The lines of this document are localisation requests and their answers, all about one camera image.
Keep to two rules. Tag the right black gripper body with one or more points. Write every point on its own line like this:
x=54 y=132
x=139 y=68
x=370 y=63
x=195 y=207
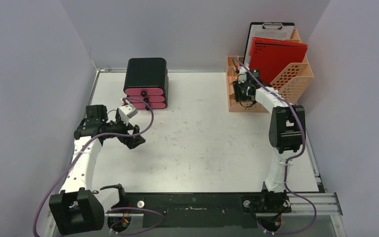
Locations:
x=242 y=92

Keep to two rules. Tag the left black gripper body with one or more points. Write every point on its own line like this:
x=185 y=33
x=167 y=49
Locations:
x=119 y=127

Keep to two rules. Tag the thick red binder folder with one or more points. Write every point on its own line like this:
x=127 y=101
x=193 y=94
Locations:
x=271 y=56

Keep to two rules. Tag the black pink drawer unit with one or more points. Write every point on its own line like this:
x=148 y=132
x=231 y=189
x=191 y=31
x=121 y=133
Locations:
x=147 y=79

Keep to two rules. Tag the black clipboard with paper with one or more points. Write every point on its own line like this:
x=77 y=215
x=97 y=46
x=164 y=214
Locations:
x=271 y=30

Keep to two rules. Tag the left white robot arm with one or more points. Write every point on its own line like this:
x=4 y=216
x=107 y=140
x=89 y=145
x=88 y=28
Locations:
x=78 y=207

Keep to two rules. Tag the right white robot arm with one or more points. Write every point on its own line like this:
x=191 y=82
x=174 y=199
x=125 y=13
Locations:
x=285 y=134

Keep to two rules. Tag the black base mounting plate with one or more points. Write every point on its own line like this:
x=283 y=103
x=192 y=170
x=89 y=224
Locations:
x=199 y=210

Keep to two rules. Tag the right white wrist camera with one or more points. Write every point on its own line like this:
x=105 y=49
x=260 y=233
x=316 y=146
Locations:
x=241 y=77

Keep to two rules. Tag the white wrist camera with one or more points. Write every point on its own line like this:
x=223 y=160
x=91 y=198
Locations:
x=241 y=77
x=125 y=113

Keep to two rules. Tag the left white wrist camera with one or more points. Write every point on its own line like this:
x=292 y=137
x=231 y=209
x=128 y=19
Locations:
x=125 y=113

